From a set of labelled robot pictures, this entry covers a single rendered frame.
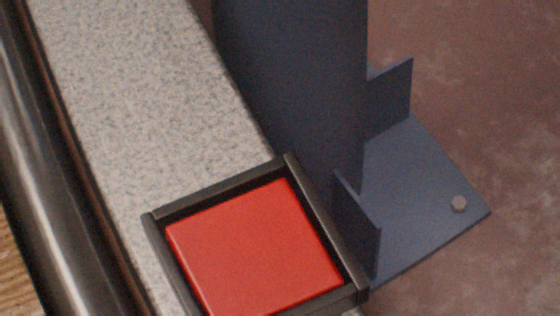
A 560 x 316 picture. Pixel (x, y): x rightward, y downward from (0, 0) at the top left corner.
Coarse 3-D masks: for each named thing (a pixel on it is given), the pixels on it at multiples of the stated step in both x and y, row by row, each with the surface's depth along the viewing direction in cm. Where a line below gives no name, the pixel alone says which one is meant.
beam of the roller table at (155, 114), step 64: (64, 0) 62; (128, 0) 62; (64, 64) 60; (128, 64) 59; (192, 64) 59; (128, 128) 57; (192, 128) 57; (256, 128) 57; (128, 192) 55; (192, 192) 55; (128, 256) 54
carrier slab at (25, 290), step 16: (0, 208) 53; (0, 224) 52; (0, 240) 52; (16, 240) 52; (0, 256) 51; (16, 256) 51; (0, 272) 51; (16, 272) 51; (0, 288) 50; (16, 288) 50; (32, 288) 51; (0, 304) 50; (16, 304) 50; (32, 304) 50
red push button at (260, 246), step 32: (256, 192) 54; (288, 192) 54; (192, 224) 53; (224, 224) 53; (256, 224) 53; (288, 224) 53; (192, 256) 52; (224, 256) 52; (256, 256) 52; (288, 256) 52; (320, 256) 52; (192, 288) 52; (224, 288) 51; (256, 288) 51; (288, 288) 51; (320, 288) 51
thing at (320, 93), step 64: (256, 0) 117; (320, 0) 117; (256, 64) 126; (320, 64) 126; (320, 128) 136; (384, 128) 164; (320, 192) 148; (384, 192) 159; (448, 192) 159; (384, 256) 154
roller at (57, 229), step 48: (0, 0) 63; (0, 48) 60; (0, 96) 58; (0, 144) 57; (48, 144) 57; (0, 192) 57; (48, 192) 55; (48, 240) 54; (96, 240) 55; (48, 288) 53; (96, 288) 52
